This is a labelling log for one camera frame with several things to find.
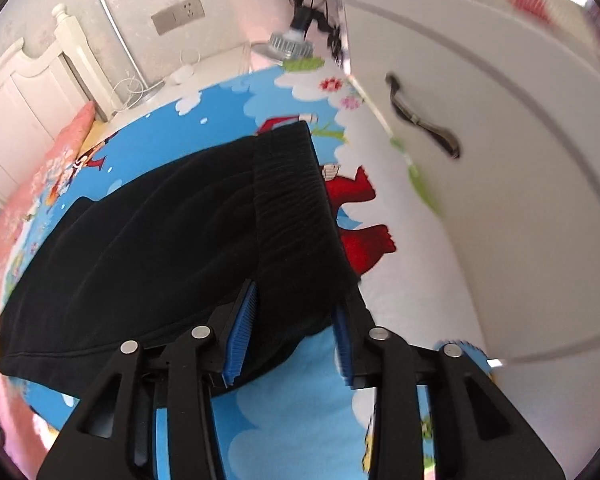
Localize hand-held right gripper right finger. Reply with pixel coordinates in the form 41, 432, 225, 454
330, 285, 567, 480

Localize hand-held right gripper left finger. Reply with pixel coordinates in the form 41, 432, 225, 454
36, 279, 259, 480

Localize black pants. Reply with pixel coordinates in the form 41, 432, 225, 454
0, 122, 361, 396

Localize blue cartoon print bedsheet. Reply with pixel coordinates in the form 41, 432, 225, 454
0, 57, 501, 480

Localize white wardrobe door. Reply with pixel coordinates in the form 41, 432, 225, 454
330, 0, 600, 361

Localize pink printed quilt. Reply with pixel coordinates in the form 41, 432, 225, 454
0, 101, 97, 466

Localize white nightstand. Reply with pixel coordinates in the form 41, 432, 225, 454
110, 42, 253, 121

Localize silver lamp head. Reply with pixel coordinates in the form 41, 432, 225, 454
269, 7, 315, 63

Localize white wooden headboard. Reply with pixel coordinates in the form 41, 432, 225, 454
0, 4, 111, 211

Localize dark metal door handle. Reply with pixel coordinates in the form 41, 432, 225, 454
385, 74, 462, 161

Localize white cable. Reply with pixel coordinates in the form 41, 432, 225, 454
111, 49, 201, 111

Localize white wall pipe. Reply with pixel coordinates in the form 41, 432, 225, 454
96, 0, 148, 88

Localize grey wall socket panel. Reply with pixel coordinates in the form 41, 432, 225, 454
151, 0, 204, 36

